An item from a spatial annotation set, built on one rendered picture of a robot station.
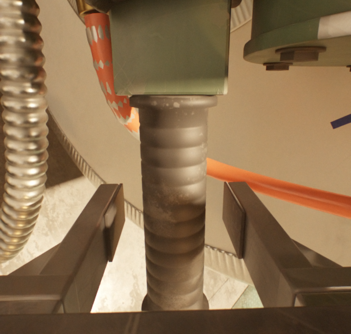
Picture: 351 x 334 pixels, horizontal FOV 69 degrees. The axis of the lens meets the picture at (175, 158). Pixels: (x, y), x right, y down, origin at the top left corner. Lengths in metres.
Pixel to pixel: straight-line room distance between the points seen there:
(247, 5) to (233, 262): 0.30
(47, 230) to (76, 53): 0.56
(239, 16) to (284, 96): 0.09
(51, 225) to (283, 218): 0.73
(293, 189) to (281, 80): 0.12
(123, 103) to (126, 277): 0.89
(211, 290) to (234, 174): 1.13
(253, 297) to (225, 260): 1.16
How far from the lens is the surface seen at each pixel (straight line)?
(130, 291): 1.03
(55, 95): 0.65
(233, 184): 0.16
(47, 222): 0.89
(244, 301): 1.49
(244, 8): 0.29
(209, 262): 0.41
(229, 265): 0.39
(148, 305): 0.17
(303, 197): 0.18
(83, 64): 0.52
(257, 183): 0.18
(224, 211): 0.16
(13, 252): 0.19
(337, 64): 0.19
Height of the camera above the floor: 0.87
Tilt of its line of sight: 47 degrees down
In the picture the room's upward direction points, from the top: 70 degrees clockwise
